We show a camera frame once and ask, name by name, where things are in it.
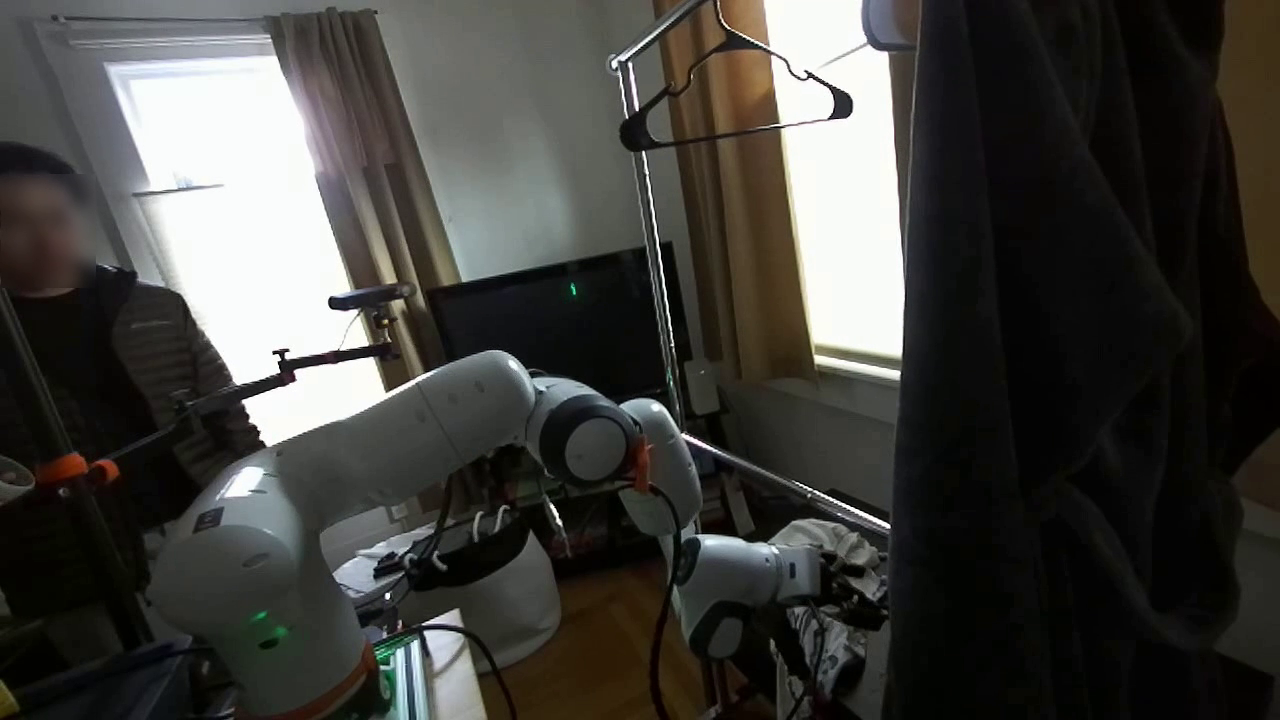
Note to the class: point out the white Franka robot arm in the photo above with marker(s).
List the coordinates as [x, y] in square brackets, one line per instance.
[400, 434]

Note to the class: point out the black flat television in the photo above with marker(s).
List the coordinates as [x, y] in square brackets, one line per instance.
[563, 321]

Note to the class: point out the metal clothes rack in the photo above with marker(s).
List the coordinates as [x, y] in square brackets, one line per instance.
[651, 264]

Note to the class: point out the green lit robot mount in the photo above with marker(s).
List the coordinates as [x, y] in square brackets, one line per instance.
[400, 665]

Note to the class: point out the black stereo camera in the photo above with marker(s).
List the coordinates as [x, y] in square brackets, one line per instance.
[368, 298]

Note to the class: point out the bright window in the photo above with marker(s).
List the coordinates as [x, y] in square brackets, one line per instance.
[240, 224]

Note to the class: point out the brown curtain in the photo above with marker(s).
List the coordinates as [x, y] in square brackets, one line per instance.
[384, 203]

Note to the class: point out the black robe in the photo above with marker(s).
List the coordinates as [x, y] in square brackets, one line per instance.
[1066, 375]

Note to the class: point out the white window blind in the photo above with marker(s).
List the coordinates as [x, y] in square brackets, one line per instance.
[855, 203]

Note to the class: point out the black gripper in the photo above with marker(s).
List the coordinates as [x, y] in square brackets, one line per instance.
[849, 599]

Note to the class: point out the white round tub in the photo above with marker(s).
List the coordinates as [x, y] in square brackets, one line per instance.
[520, 601]

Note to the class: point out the person in dark jacket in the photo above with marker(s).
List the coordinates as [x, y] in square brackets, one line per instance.
[145, 361]

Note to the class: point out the mustard curtain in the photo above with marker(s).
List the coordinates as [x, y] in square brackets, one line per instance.
[1255, 147]
[742, 254]

